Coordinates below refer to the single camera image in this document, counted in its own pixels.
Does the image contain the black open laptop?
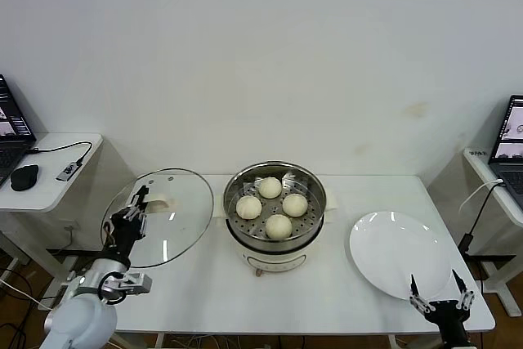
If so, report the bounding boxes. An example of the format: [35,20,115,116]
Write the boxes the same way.
[0,74,38,189]

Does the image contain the white round plate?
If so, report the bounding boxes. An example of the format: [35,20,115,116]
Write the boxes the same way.
[349,210,453,301]

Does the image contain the silver usb hub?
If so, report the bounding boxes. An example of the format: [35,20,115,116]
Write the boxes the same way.
[56,159,82,181]

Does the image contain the black power cable with adapter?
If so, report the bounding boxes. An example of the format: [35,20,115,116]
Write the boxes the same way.
[457,183,506,256]

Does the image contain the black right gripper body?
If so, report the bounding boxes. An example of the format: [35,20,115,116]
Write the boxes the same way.
[425,299,470,347]

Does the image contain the grey open laptop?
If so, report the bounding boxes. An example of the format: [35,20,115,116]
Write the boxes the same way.
[488,94,523,208]

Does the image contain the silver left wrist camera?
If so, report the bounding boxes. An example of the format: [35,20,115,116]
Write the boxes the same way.
[100,270,154,306]

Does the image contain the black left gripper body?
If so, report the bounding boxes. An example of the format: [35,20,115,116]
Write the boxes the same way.
[107,208,148,258]

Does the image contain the white charging cable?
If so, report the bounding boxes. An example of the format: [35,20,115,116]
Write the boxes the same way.
[457,179,504,215]

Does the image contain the stainless steel steamer basket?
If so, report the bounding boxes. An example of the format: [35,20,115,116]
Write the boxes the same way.
[222,160,328,252]

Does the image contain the black usb cable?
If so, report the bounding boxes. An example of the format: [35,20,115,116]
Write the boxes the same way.
[26,141,94,164]

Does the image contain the white floor cable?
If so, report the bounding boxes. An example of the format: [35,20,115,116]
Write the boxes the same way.
[0,279,56,311]

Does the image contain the black computer mouse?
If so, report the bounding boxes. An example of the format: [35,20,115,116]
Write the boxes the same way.
[10,163,41,192]

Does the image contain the white side table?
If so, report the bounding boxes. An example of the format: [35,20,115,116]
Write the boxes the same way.
[0,132,105,299]
[462,146,523,317]

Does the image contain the cream electric cooking pot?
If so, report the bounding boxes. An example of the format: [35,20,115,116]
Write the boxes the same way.
[211,187,342,279]

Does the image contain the black floor cable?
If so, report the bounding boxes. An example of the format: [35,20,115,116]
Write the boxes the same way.
[0,269,34,299]

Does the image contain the glass lid with cream handle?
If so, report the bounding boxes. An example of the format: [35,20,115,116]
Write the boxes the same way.
[101,168,214,269]

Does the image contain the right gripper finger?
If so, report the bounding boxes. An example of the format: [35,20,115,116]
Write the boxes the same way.
[452,269,476,311]
[409,273,431,314]

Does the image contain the white steamed baozi bun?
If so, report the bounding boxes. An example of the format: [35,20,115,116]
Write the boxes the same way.
[257,176,283,199]
[264,213,293,242]
[282,193,310,217]
[235,195,263,220]

